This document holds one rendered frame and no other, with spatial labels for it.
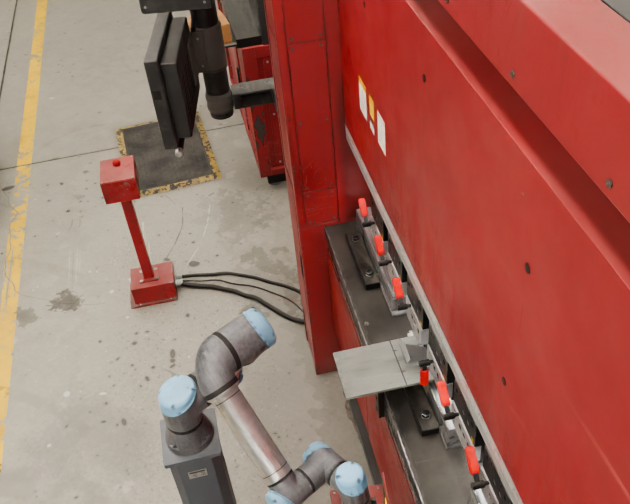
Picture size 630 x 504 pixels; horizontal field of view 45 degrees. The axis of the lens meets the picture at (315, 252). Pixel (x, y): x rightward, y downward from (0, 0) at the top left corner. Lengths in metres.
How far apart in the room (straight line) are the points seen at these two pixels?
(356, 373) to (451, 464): 0.37
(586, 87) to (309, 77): 1.72
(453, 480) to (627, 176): 1.42
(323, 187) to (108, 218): 2.16
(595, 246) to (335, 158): 1.83
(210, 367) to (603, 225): 1.11
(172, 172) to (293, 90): 2.47
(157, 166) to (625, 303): 4.29
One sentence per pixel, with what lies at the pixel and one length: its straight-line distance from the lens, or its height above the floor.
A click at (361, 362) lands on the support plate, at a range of 2.31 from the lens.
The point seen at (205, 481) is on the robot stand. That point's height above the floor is 0.63.
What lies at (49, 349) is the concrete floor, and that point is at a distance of 4.06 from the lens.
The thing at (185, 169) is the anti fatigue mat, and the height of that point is 0.01.
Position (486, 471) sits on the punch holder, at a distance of 1.87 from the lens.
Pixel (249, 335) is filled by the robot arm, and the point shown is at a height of 1.34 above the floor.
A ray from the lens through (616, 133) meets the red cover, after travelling 0.96.
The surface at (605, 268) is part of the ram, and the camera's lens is 1.07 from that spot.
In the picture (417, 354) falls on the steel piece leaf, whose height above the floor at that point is 1.02.
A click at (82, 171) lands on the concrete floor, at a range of 5.27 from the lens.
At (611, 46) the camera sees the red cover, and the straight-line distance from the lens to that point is 1.03.
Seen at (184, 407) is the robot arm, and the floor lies 0.98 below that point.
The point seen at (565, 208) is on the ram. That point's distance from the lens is 1.15.
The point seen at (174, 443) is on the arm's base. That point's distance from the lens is 2.46.
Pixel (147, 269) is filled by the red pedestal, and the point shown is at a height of 0.18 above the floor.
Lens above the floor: 2.75
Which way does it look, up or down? 41 degrees down
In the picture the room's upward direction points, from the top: 6 degrees counter-clockwise
